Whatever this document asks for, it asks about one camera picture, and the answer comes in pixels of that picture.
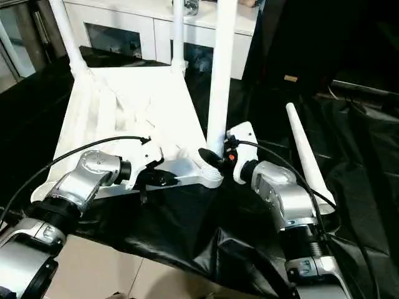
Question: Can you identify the black backdrop cloth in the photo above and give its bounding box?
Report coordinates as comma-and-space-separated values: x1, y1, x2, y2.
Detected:
243, 0, 399, 87

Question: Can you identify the dark metal bar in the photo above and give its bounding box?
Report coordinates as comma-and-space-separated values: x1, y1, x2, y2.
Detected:
330, 79, 399, 95

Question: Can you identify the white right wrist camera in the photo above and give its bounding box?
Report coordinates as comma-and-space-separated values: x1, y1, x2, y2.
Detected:
224, 121, 259, 185

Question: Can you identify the white plastic table top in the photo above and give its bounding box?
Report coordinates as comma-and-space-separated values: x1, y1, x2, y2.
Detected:
31, 60, 224, 203

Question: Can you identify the black plastic mat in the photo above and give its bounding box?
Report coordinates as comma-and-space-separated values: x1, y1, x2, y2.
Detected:
0, 46, 399, 299

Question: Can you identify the grey tripod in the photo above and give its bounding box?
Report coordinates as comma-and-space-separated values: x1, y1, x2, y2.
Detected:
18, 0, 68, 62

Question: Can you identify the white plastic table leg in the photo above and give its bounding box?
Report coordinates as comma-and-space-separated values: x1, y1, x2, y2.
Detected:
49, 0, 87, 76
205, 0, 241, 157
170, 0, 188, 72
286, 102, 337, 216

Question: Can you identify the white sideboard cabinet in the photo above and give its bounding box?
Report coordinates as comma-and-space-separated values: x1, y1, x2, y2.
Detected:
62, 0, 260, 80

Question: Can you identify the glass door metal frame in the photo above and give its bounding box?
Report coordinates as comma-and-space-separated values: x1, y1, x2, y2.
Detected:
0, 0, 38, 78

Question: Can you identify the clear bag of dark parts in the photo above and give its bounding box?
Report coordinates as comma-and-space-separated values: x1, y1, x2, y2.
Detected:
183, 0, 201, 15

